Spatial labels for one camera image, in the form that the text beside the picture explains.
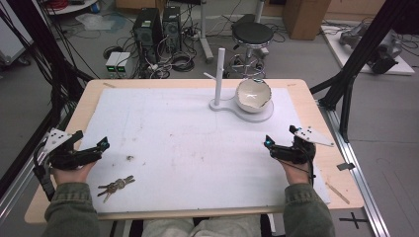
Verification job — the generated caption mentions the round white table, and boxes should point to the round white table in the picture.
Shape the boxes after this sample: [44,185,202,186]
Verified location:
[43,0,100,16]

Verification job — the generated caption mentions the coiled black cable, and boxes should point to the coiled black cable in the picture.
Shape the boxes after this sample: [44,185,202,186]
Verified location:
[170,51,196,73]

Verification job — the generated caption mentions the white key stand with pole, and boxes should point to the white key stand with pole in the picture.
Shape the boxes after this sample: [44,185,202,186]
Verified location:
[203,47,275,123]

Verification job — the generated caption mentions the white power supply box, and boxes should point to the white power supply box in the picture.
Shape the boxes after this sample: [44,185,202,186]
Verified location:
[105,51,123,78]
[115,51,131,78]

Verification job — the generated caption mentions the large black computer tower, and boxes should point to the large black computer tower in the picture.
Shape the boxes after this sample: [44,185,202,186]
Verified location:
[132,7,165,65]

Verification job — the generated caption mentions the grey robot device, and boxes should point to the grey robot device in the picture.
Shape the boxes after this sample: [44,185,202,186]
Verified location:
[338,23,403,75]

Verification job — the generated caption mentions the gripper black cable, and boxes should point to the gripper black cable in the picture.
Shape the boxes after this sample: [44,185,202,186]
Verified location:
[276,144,318,187]
[32,140,57,202]

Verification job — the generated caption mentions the white eggshell-shaped bowl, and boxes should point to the white eggshell-shaped bowl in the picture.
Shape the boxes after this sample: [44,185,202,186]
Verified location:
[234,78,273,115]

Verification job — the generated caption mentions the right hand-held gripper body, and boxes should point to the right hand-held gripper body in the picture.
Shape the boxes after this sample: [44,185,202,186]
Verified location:
[271,124,335,166]

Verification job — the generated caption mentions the white platform board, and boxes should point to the white platform board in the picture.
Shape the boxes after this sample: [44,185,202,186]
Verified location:
[320,24,416,76]

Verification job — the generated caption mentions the white foam board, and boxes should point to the white foam board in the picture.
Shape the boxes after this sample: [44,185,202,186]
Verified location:
[79,86,331,214]

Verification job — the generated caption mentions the black round stool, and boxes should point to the black round stool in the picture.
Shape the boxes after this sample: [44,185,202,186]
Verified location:
[226,21,275,79]

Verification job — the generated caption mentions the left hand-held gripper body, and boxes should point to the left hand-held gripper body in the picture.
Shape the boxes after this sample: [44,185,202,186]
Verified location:
[33,127,102,172]

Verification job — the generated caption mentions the black metal frame strut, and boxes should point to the black metal frame strut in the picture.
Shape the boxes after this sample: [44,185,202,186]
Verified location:
[309,0,419,143]
[0,0,95,198]

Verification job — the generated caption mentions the slim black computer tower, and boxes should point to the slim black computer tower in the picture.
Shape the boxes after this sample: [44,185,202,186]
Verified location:
[162,5,183,53]

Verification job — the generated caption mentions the grey tape piece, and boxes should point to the grey tape piece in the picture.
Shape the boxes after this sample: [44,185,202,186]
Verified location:
[336,162,356,172]

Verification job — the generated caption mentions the person's legs grey trousers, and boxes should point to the person's legs grey trousers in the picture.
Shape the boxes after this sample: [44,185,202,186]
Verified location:
[141,214,265,237]

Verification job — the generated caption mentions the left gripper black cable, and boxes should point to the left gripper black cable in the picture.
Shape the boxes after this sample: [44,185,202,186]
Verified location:
[32,140,57,202]

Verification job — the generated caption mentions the white desk leg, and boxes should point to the white desk leg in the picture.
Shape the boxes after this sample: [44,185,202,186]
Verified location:
[197,0,215,64]

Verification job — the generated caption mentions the black tape cross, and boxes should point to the black tape cross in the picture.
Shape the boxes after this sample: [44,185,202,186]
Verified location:
[338,211,369,230]

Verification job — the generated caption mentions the person's right hand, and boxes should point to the person's right hand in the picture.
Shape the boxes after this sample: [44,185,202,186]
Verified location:
[280,158,314,186]

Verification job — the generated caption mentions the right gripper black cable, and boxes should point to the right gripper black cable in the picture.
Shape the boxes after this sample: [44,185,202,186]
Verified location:
[276,144,318,187]

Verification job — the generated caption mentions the wooden cabinet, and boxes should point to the wooden cabinet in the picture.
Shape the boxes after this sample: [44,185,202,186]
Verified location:
[282,0,332,41]

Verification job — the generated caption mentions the bunch of metal keys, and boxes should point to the bunch of metal keys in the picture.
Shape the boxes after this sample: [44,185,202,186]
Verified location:
[97,175,136,203]

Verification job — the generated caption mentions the person's left hand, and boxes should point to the person's left hand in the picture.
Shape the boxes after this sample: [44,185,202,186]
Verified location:
[52,160,97,186]

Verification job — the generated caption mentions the thin wooden stick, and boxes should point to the thin wooden stick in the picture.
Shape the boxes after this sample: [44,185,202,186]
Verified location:
[325,182,351,205]

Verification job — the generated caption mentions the aluminium rail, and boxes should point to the aluminium rail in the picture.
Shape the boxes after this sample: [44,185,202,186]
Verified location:
[316,98,391,237]
[0,144,50,228]

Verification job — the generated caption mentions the clear plastic sheet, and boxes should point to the clear plastic sheet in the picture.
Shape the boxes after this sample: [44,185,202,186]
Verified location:
[74,12,127,35]

